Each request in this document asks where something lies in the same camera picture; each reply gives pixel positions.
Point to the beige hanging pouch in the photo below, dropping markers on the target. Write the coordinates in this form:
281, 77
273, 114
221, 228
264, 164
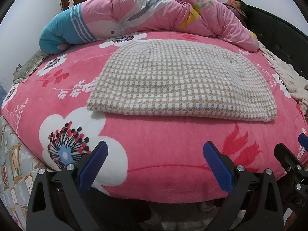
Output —
70, 1

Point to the beige white checked coat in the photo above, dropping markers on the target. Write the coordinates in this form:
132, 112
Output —
180, 81

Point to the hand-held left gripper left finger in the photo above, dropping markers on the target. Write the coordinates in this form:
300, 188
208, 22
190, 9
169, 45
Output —
93, 163

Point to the grey patterned mattress pad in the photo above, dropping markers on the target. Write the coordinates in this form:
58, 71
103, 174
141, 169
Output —
31, 65

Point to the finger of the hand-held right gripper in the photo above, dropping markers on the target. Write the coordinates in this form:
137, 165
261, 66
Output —
303, 140
286, 156

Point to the grey picture-print bed sheet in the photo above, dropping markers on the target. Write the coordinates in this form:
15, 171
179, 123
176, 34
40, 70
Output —
14, 173

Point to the cream fuzzy cloth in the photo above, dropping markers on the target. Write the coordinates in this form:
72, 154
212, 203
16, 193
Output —
288, 77

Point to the black padded headboard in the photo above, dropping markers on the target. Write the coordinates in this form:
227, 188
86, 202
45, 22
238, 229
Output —
276, 33

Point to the pink floral blanket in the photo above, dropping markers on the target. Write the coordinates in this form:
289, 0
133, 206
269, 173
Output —
156, 149

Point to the pink printed quilt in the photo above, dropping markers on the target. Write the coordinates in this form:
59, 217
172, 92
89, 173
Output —
144, 12

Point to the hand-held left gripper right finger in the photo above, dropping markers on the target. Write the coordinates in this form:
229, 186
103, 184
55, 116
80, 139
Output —
219, 166

